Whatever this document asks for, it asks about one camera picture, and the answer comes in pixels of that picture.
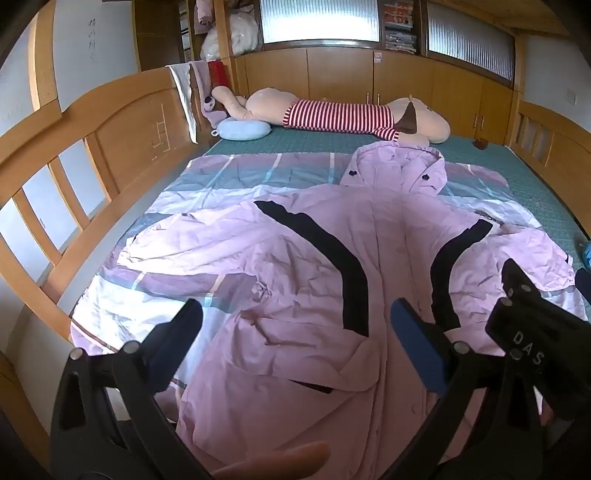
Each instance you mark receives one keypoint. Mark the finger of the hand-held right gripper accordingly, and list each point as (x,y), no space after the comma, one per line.
(584,286)
(517,279)

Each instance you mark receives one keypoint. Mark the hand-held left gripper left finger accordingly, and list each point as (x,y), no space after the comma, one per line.
(178,341)

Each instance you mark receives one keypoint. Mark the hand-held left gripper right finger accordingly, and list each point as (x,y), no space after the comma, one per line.
(415,341)

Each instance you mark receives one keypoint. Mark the pink jacket with black stripes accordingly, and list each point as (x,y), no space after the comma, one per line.
(300,258)

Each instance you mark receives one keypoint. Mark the blue object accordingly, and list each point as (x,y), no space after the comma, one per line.
(586,251)

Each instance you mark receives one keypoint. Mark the green bed mat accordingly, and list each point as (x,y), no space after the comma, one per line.
(521,170)

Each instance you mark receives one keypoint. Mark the small brown object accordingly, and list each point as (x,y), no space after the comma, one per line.
(481,144)

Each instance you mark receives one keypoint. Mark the wooden bed footboard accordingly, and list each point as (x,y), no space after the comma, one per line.
(549,134)

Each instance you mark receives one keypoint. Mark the plaid pink and grey quilt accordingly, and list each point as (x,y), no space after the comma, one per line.
(240,173)

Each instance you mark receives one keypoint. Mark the light blue pillow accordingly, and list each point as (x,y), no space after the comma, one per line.
(244,129)

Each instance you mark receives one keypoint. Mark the large plush toy striped shirt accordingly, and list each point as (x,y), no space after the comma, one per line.
(337,115)

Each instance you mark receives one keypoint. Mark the white towel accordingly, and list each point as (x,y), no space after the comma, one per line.
(184,97)

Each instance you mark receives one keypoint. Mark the frosted glass window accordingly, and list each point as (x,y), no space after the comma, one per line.
(318,21)
(471,37)

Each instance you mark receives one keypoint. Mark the pink towel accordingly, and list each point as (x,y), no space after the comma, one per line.
(201,81)

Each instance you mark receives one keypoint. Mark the red bag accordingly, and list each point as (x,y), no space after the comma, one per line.
(218,74)

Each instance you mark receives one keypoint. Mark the stack of folded printed items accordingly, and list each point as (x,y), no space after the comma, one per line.
(400,27)

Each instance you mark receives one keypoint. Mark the wooden shelf unit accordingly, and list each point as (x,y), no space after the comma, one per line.
(157,32)

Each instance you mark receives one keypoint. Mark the white plastic bags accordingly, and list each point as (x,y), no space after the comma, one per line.
(235,34)

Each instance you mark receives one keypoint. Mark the white wall socket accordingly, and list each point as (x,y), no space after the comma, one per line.
(572,97)

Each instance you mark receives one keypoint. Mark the wooden bed frame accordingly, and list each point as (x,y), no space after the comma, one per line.
(120,138)

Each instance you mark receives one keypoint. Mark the wooden wall cabinet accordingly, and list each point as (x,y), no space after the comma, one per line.
(341,74)

